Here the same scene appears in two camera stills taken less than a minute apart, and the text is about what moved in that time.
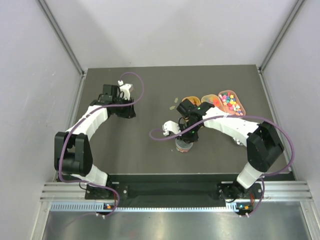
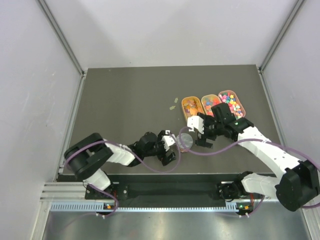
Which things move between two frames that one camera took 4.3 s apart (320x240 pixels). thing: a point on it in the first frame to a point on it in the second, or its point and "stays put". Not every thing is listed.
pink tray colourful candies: (231, 103) stays put
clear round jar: (182, 146) stays put
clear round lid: (180, 143) stays put
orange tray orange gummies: (212, 99) stays put
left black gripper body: (127, 110) to (163, 148)
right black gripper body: (191, 135) to (212, 129)
